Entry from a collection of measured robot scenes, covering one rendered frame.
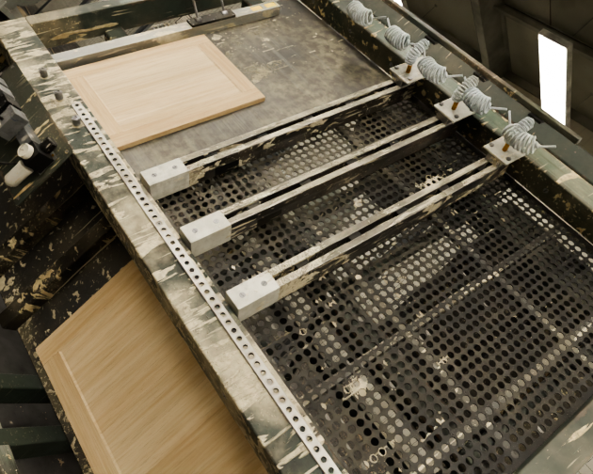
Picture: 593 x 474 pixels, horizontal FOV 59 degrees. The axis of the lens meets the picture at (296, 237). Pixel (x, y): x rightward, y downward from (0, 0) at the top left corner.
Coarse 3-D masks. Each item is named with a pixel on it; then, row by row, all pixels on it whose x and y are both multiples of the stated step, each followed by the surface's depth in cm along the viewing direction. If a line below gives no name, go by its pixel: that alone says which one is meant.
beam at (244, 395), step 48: (0, 48) 190; (48, 96) 167; (96, 144) 157; (96, 192) 149; (144, 192) 148; (144, 240) 138; (192, 288) 131; (192, 336) 123; (240, 384) 117; (288, 432) 112
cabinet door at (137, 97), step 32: (96, 64) 185; (128, 64) 188; (160, 64) 190; (192, 64) 193; (224, 64) 195; (96, 96) 175; (128, 96) 177; (160, 96) 179; (192, 96) 182; (224, 96) 184; (256, 96) 186; (128, 128) 168; (160, 128) 169
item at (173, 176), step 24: (408, 72) 191; (360, 96) 186; (384, 96) 188; (408, 96) 198; (288, 120) 172; (312, 120) 173; (336, 120) 181; (216, 144) 161; (240, 144) 164; (264, 144) 165; (288, 144) 173; (168, 168) 152; (192, 168) 153; (216, 168) 160; (168, 192) 154
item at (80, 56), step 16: (240, 16) 213; (256, 16) 218; (144, 32) 197; (160, 32) 198; (176, 32) 200; (192, 32) 204; (208, 32) 209; (80, 48) 186; (96, 48) 187; (112, 48) 189; (128, 48) 192; (144, 48) 197; (64, 64) 182; (80, 64) 186
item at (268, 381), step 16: (80, 112) 164; (96, 128) 160; (112, 160) 153; (128, 176) 150; (144, 208) 144; (160, 224) 141; (176, 240) 139; (176, 256) 136; (192, 272) 133; (208, 288) 131; (208, 304) 128; (224, 320) 126; (240, 336) 124; (256, 368) 120; (272, 384) 118; (288, 400) 116; (288, 416) 114; (304, 432) 112; (320, 448) 111; (320, 464) 109
